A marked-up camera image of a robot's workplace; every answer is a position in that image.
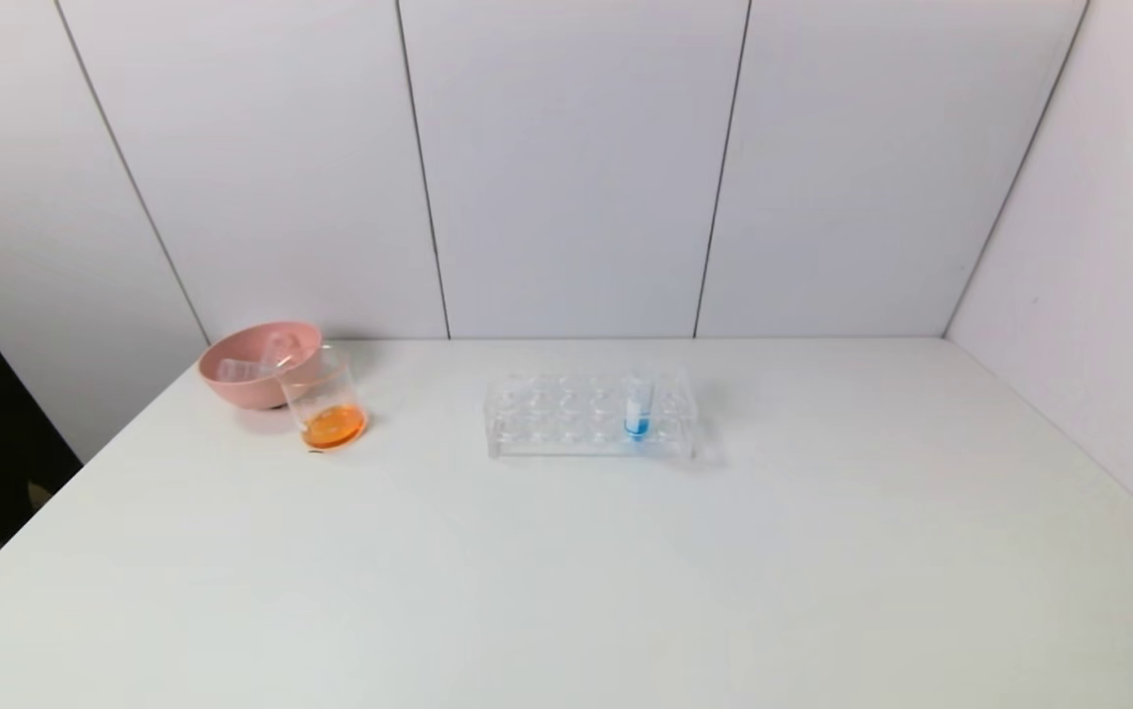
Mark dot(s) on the test tube with red pigment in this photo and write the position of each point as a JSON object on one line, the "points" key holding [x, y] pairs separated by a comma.
{"points": [[283, 347]]}

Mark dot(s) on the test tube with yellow pigment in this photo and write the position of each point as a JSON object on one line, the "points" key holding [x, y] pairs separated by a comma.
{"points": [[243, 370]]}

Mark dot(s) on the clear acrylic test tube rack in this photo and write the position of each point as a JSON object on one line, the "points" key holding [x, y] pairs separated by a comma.
{"points": [[566, 423]]}

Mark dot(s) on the test tube with blue pigment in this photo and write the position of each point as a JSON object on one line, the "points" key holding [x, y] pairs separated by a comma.
{"points": [[637, 425]]}

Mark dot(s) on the clear glass beaker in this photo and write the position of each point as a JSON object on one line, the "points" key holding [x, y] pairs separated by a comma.
{"points": [[335, 425]]}

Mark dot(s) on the pink bowl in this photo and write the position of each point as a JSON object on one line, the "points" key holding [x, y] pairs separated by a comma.
{"points": [[241, 386]]}

